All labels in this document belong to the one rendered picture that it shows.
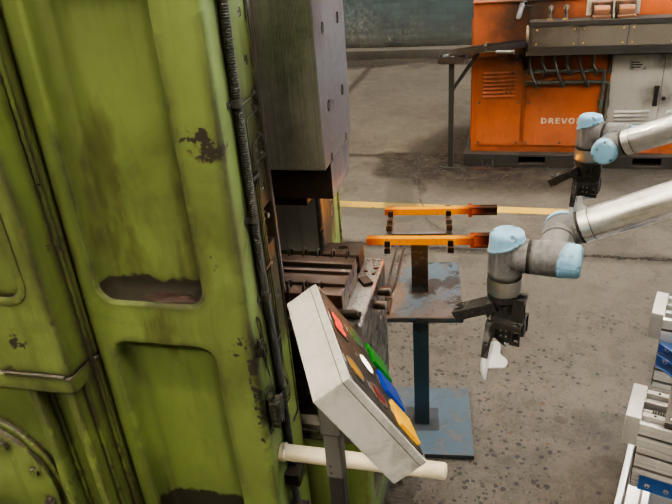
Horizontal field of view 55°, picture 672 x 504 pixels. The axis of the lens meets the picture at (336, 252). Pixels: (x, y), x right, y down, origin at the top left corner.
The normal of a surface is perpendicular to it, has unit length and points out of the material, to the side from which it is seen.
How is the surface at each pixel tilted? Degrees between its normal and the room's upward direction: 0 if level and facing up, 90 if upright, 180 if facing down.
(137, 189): 89
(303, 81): 90
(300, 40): 90
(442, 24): 89
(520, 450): 0
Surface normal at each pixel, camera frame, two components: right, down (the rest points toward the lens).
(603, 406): -0.07, -0.88
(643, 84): -0.25, 0.41
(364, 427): 0.20, 0.44
